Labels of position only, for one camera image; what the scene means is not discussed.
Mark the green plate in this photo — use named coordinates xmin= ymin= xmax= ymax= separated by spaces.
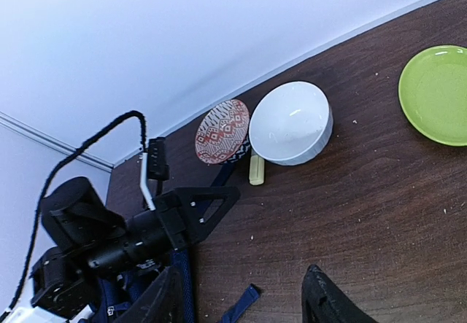
xmin=398 ymin=45 xmax=466 ymax=147

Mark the yellow highlighter marker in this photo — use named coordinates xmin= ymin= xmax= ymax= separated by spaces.
xmin=249 ymin=150 xmax=265 ymax=186

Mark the red patterned small bowl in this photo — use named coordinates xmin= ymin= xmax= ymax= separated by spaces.
xmin=195 ymin=99 xmax=251 ymax=165

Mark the navy blue student backpack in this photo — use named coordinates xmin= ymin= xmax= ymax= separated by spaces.
xmin=82 ymin=164 xmax=240 ymax=322

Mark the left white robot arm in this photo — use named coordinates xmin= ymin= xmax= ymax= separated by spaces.
xmin=19 ymin=110 xmax=240 ymax=320

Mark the left aluminium frame post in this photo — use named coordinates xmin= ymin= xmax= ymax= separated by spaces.
xmin=1 ymin=112 xmax=114 ymax=173

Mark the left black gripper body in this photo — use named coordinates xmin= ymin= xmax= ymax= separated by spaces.
xmin=39 ymin=176 xmax=173 ymax=276

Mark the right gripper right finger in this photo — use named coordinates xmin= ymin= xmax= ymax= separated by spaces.
xmin=301 ymin=265 xmax=377 ymax=323

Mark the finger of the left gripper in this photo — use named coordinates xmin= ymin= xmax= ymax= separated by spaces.
xmin=174 ymin=187 xmax=241 ymax=245

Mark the white ceramic bowl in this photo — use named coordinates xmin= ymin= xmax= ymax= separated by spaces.
xmin=249 ymin=81 xmax=333 ymax=166

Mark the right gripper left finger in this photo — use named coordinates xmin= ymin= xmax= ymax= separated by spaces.
xmin=120 ymin=266 xmax=185 ymax=323

